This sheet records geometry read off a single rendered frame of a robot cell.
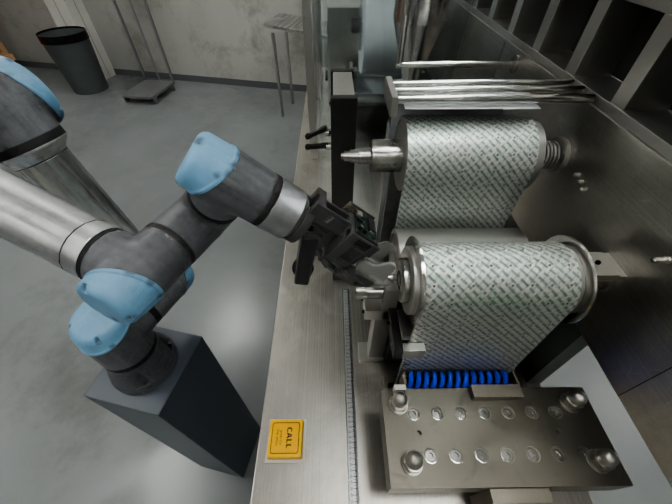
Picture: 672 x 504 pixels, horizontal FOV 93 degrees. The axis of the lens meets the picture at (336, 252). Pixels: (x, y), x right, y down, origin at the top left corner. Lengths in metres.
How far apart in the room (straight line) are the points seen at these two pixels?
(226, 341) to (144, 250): 1.58
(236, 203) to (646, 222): 0.58
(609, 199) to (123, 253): 0.72
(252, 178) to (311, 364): 0.56
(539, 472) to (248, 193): 0.65
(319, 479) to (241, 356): 1.22
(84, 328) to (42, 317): 1.84
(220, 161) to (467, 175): 0.44
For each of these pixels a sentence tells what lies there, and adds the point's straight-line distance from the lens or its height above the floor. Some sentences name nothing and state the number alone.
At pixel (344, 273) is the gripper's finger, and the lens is 0.48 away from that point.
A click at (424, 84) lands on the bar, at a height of 1.45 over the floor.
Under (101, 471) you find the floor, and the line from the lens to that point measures 1.98.
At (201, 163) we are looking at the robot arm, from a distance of 0.40.
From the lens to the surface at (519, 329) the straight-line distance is 0.63.
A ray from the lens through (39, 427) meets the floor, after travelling 2.23.
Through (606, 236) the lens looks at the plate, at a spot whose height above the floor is 1.30.
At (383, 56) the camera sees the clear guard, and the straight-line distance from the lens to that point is 1.36.
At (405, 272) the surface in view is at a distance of 0.51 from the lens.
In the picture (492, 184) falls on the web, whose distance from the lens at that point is 0.69.
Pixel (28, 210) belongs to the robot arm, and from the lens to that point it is 0.52.
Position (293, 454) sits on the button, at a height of 0.92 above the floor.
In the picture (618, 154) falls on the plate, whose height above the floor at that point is 1.41.
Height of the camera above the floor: 1.68
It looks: 47 degrees down
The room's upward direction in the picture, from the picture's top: straight up
